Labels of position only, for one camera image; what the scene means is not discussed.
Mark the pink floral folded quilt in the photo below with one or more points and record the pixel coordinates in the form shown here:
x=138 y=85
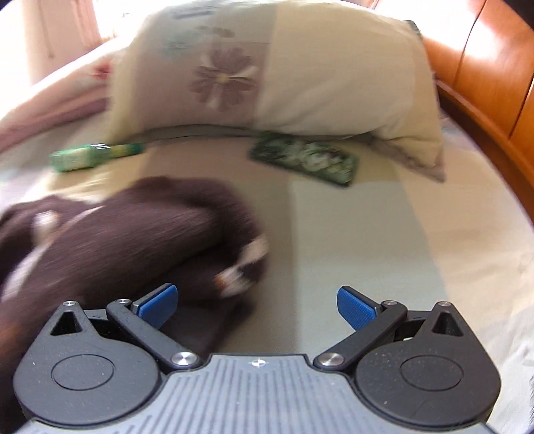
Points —
x=75 y=91

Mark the dark brown fuzzy garment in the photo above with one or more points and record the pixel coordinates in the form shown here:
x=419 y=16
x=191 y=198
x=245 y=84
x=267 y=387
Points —
x=196 y=234

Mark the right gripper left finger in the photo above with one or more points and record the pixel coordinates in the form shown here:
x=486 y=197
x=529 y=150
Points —
x=141 y=320

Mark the floral patchwork pillow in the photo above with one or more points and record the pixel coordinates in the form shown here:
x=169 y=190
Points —
x=323 y=69

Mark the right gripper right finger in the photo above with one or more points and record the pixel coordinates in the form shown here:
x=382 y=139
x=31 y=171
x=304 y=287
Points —
x=374 y=325

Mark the pastel patchwork bed sheet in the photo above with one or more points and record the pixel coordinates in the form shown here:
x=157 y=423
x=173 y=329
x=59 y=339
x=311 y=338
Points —
x=393 y=234

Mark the green white tube box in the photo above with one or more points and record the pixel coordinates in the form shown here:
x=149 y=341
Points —
x=91 y=155

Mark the orange wooden headboard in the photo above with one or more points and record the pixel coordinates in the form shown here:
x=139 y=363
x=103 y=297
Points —
x=482 y=55

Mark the dark green patterned packet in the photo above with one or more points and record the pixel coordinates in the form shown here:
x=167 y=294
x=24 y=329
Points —
x=315 y=159

